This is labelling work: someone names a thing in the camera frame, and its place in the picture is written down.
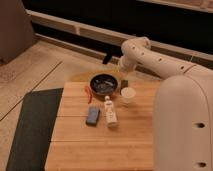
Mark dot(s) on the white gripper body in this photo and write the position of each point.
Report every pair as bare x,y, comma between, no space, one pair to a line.
126,64

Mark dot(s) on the blue eraser block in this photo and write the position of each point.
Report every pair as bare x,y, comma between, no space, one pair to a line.
93,116

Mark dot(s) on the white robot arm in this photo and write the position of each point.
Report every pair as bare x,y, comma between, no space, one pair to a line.
182,111

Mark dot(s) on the small dark box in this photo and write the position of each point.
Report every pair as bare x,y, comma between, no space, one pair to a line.
124,84

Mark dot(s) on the white paper cup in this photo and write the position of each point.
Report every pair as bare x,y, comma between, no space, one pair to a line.
128,94

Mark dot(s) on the dark round bowl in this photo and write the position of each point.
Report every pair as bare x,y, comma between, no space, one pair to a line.
103,84

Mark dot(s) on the red small object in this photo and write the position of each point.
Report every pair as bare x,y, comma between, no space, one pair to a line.
89,94

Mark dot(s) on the white plastic bottle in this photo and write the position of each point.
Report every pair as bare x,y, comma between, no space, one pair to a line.
111,118

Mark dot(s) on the brown cabinet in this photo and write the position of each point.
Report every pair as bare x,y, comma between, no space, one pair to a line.
16,31

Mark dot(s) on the dark floor mat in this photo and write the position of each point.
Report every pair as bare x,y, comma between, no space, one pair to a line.
34,130

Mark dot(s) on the white wall rail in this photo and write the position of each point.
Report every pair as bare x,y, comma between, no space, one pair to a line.
111,37

